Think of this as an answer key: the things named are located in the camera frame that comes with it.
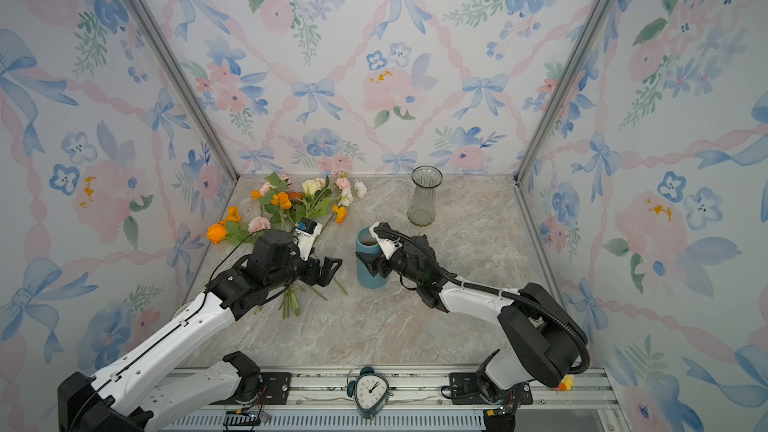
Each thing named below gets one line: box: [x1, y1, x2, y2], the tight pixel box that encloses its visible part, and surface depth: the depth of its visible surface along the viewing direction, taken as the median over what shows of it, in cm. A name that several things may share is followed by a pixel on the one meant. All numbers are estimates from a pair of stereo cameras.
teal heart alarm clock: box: [347, 366, 394, 419], surface depth 72 cm
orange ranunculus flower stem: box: [206, 206, 250, 244], surface depth 102 cm
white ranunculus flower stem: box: [354, 180, 367, 199], surface depth 115 cm
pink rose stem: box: [248, 216, 271, 234], surface depth 102 cm
